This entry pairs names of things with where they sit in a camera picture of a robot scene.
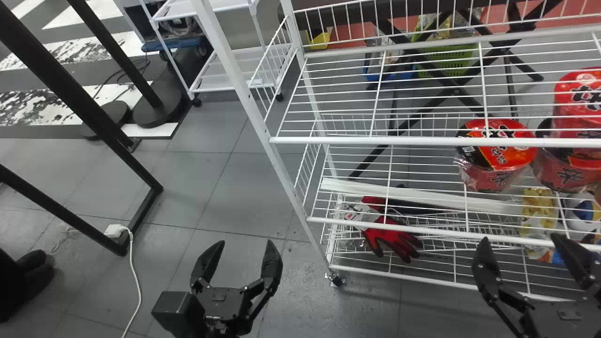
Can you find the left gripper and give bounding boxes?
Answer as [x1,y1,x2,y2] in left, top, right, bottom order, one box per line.
[190,239,284,338]

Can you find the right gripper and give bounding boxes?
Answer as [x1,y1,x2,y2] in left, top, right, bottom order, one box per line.
[471,233,601,338]

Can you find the yellow snack packet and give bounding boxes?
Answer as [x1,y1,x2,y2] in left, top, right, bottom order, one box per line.
[519,187,560,261]

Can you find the white snack packet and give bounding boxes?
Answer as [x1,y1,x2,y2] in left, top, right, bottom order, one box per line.
[562,192,601,235]

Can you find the red noodle cup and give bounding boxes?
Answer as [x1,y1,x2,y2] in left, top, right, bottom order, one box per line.
[454,118,539,194]
[532,117,601,194]
[552,67,601,139]

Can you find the red gloves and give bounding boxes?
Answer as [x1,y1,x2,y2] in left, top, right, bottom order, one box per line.
[339,196,424,264]

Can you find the white shelf trolley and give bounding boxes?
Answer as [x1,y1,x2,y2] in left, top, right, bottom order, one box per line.
[113,0,294,108]

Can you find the person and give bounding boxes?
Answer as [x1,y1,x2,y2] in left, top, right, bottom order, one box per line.
[0,247,56,324]

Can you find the green basket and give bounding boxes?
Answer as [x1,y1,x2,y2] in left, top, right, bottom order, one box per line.
[411,13,480,79]

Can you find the yellow box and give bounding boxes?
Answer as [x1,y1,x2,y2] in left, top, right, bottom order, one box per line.
[304,29,332,51]

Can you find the blue basket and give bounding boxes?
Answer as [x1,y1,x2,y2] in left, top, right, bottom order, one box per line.
[362,66,416,83]

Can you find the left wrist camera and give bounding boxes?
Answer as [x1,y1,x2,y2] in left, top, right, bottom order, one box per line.
[151,291,208,338]

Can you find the white cable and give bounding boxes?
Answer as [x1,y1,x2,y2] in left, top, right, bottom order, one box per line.
[103,224,143,338]

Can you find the black post on round foot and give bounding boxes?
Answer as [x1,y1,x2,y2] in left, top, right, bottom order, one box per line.
[66,0,185,129]

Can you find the white wire rack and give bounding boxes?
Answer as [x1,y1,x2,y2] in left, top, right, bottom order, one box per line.
[190,0,601,303]

